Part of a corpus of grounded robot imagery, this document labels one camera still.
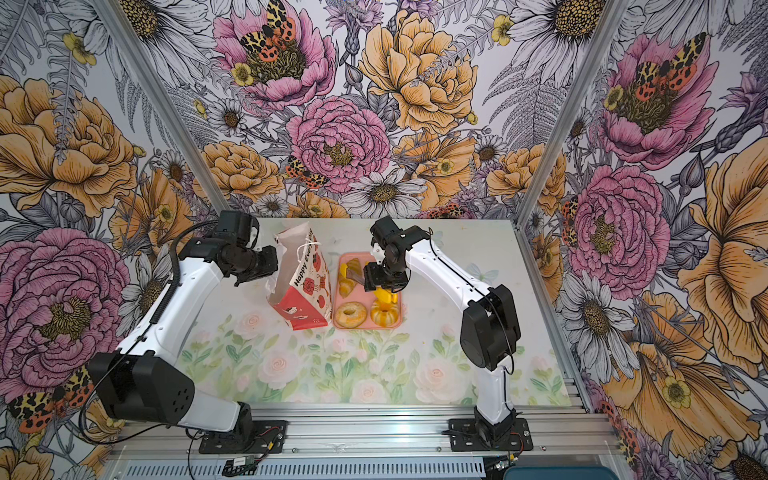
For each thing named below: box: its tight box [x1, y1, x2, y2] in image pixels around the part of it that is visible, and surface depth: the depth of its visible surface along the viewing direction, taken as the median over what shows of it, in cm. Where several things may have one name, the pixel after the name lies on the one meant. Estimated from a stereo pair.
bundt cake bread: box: [370, 298, 400, 328], surface depth 94 cm
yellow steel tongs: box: [340, 263, 398, 305], surface depth 79 cm
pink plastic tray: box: [333, 252, 402, 330], surface depth 96 cm
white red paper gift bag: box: [267, 222, 333, 331], surface depth 83 cm
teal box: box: [503, 466, 619, 480], surface depth 71 cm
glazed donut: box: [335, 301, 367, 329], surface depth 94 cm
